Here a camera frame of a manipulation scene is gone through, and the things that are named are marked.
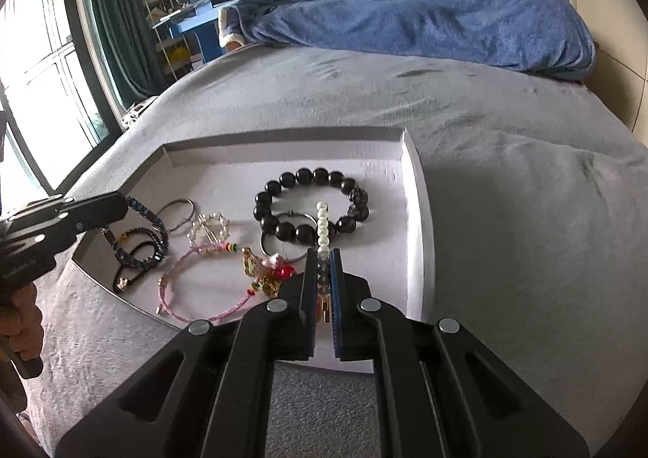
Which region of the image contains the blue fleece blanket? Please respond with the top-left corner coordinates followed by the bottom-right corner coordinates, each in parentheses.
top-left (237, 0), bottom-right (597, 83)

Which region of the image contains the pearl hair clip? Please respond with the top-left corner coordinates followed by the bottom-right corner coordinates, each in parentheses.
top-left (314, 201), bottom-right (333, 323)

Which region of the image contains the black framed window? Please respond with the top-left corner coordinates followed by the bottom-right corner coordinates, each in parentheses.
top-left (0, 0), bottom-right (126, 196)

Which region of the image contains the teal curtain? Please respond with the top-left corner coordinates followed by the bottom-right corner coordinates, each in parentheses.
top-left (82, 0), bottom-right (169, 111)

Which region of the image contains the white metal rack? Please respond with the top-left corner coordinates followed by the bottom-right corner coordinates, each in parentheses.
top-left (141, 0), bottom-right (204, 85)

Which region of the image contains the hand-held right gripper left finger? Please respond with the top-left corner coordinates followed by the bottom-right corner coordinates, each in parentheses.
top-left (55, 248), bottom-right (317, 458)

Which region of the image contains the thin dark hair tie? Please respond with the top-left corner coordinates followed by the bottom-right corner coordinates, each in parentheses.
top-left (153, 198), bottom-right (196, 237)

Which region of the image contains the clear crystal bead bracelet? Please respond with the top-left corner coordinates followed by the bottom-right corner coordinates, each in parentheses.
top-left (186, 211), bottom-right (232, 247)

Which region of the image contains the beige padded headboard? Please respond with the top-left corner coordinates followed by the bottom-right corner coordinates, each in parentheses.
top-left (558, 0), bottom-right (648, 136)

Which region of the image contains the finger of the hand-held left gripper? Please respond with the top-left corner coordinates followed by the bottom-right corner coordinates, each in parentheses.
top-left (4, 192), bottom-right (129, 249)

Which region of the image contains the black bead bracelet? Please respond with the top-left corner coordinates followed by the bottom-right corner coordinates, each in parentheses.
top-left (252, 167), bottom-right (371, 244)

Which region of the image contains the blue desk with shelf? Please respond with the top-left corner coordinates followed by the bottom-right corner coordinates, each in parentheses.
top-left (151, 0), bottom-right (290, 80)

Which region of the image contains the blue braided bracelet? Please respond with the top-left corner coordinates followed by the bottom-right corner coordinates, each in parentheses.
top-left (101, 195), bottom-right (171, 269)

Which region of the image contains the pink cord bracelet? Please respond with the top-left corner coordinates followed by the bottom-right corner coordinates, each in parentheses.
top-left (155, 241), bottom-right (265, 326)

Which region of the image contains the silver wire bangle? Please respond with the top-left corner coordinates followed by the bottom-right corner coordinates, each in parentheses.
top-left (260, 209), bottom-right (331, 257)

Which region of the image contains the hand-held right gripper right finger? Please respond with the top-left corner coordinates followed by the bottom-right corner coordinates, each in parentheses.
top-left (328, 248), bottom-right (591, 458)

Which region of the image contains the gold pendant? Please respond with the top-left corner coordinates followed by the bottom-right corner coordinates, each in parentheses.
top-left (242, 247), bottom-right (285, 299)

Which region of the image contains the person's left hand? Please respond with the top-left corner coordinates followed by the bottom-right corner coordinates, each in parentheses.
top-left (0, 281), bottom-right (45, 364)

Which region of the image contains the black cord bracelet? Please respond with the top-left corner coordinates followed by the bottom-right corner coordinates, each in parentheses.
top-left (113, 239), bottom-right (164, 295)

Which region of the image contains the white plastic object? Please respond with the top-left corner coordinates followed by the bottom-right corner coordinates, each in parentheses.
top-left (120, 98), bottom-right (159, 128)

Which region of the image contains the grey shallow cardboard box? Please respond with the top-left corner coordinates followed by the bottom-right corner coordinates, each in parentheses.
top-left (71, 128), bottom-right (437, 375)

